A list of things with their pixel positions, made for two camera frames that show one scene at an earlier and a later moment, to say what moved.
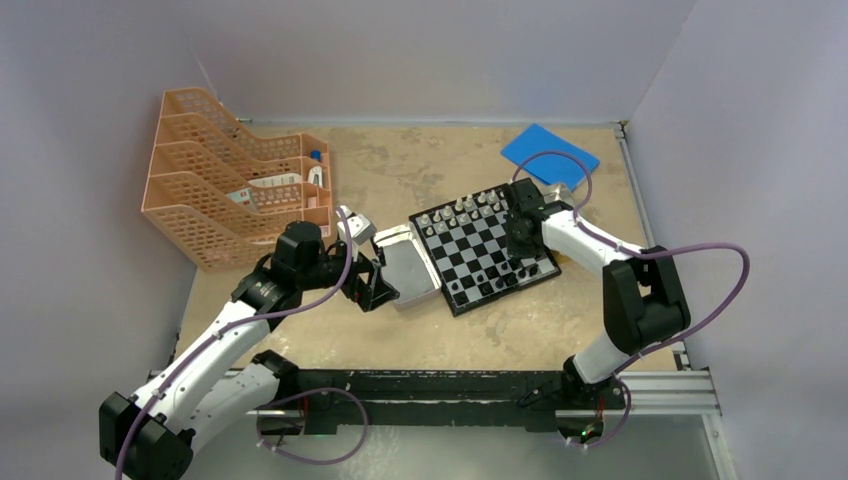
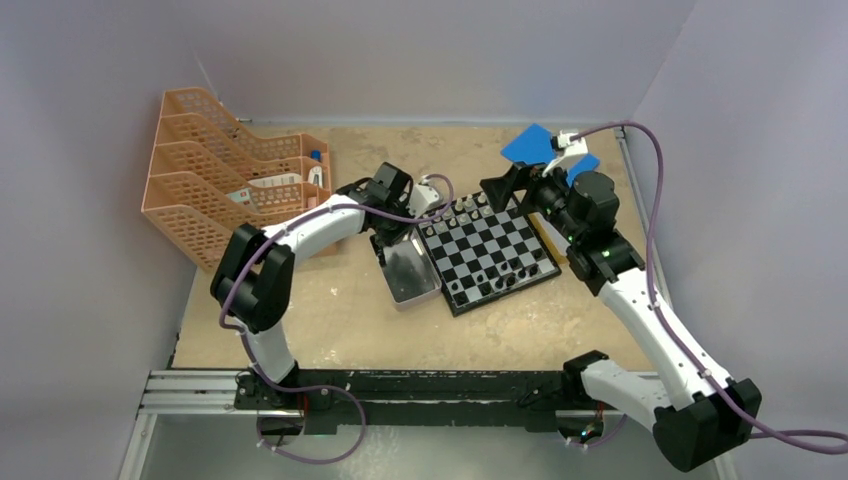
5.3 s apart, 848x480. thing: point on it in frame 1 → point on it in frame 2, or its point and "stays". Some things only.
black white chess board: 471,253 stays
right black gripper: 515,250 → 501,190
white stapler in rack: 315,175 stays
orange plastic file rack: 222,196 stays
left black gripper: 367,295 → 389,237
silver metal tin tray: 409,270 stays
